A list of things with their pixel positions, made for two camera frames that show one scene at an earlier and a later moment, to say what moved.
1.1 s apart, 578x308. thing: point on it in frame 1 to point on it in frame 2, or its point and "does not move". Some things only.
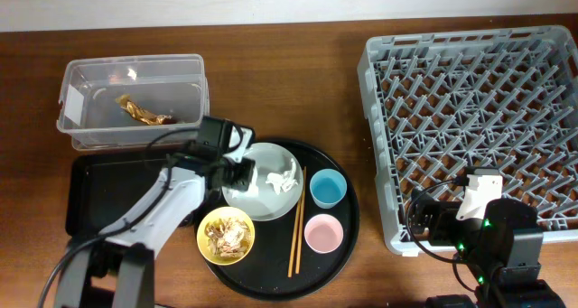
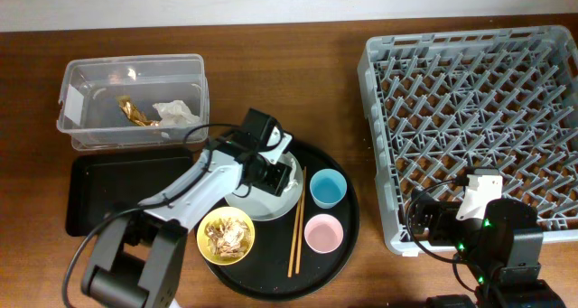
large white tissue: x=253 y=190 to x=177 y=114
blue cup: x=328 y=188 does not move
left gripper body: x=238 y=176 to x=267 y=174
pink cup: x=323 y=233 does not move
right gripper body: x=446 y=229 does not move
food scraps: x=228 y=237 does not move
